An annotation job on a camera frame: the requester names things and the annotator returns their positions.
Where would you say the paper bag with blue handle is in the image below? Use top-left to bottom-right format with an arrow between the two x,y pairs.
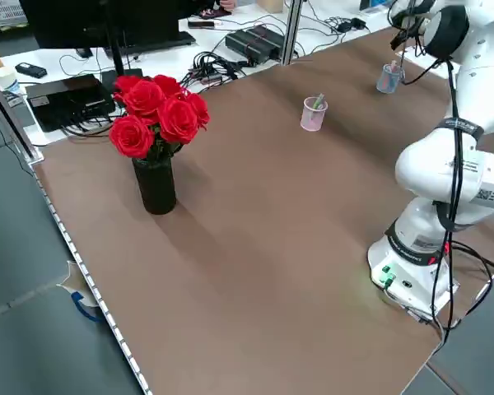
56,261 -> 102,324

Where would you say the black electronics box with cables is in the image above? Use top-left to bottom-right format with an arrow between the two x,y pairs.
26,74 -> 116,132

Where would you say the green pen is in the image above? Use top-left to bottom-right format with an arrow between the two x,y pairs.
311,93 -> 326,121

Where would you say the aluminium frame post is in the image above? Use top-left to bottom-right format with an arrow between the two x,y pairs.
280,0 -> 304,67

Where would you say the black desk cable bundle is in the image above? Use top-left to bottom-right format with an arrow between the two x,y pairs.
59,51 -> 252,139

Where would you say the black cylindrical vase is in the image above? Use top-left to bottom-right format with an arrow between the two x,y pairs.
131,157 -> 178,216

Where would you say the cardboard box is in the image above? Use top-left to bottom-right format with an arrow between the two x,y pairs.
258,0 -> 285,16

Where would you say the dark finned electronics box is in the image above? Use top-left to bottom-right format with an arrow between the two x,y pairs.
225,25 -> 285,65

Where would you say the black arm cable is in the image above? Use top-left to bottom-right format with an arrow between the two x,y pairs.
389,0 -> 494,345

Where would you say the white paper cup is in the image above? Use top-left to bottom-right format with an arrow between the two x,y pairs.
0,67 -> 17,95

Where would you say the blue translucent cup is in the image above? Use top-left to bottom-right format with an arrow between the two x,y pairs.
376,63 -> 407,95

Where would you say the red rose bouquet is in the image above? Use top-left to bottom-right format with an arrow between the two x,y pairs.
109,74 -> 212,161

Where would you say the black monitor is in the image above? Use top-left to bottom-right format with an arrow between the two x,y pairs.
19,0 -> 197,83

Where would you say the black handheld device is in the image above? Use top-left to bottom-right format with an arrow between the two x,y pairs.
15,62 -> 49,78

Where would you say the pink translucent cup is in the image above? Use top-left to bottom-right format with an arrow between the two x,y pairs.
300,96 -> 329,132

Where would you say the black power adapter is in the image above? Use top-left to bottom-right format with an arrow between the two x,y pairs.
338,16 -> 368,33

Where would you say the aluminium frame rail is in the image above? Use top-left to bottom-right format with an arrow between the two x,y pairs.
0,65 -> 44,165

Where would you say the white plastic basket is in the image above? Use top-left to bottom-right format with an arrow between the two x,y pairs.
0,0 -> 28,20

